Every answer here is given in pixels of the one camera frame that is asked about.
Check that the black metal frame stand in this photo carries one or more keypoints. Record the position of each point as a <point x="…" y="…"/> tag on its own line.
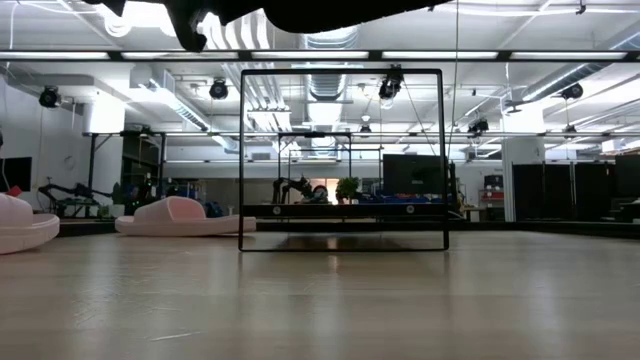
<point x="92" y="165"/>

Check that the small red object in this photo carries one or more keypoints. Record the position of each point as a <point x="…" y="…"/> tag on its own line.
<point x="14" y="191"/>

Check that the black ceiling spotlight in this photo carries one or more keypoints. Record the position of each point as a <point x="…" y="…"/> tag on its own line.
<point x="49" y="97"/>
<point x="478" y="126"/>
<point x="218" y="90"/>
<point x="572" y="91"/>
<point x="389" y="89"/>

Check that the small leafy green plant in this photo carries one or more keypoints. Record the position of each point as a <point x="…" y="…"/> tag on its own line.
<point x="346" y="187"/>

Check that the black partition panels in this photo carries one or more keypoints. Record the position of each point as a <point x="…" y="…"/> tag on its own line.
<point x="550" y="192"/>

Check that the black ribbed slide sandal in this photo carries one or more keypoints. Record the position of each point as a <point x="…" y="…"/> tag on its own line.
<point x="325" y="15"/>

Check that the person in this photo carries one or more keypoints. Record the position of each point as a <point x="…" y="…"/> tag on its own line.
<point x="320" y="193"/>

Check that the black metal frame shelf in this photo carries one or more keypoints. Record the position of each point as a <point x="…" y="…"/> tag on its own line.
<point x="345" y="211"/>

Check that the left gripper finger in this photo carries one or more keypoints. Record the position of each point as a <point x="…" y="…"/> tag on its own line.
<point x="191" y="30"/>
<point x="114" y="5"/>

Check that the silver ventilation duct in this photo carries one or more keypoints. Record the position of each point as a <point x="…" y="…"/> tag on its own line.
<point x="327" y="42"/>

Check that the black wall monitor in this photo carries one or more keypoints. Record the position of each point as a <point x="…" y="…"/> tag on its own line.
<point x="15" y="173"/>

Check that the blue table cover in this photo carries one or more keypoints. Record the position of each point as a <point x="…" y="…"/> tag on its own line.
<point x="400" y="199"/>

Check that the large black monitor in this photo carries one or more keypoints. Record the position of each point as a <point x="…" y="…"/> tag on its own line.
<point x="412" y="175"/>

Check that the red and white cart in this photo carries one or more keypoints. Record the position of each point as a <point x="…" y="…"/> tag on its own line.
<point x="493" y="195"/>

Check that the pink slide sandal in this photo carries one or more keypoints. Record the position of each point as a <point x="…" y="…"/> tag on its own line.
<point x="170" y="216"/>
<point x="20" y="230"/>

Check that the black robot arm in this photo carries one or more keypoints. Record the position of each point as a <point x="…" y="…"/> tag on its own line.
<point x="295" y="185"/>
<point x="75" y="190"/>

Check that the black overhead frame rail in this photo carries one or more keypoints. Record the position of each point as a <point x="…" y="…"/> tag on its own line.
<point x="505" y="56"/>

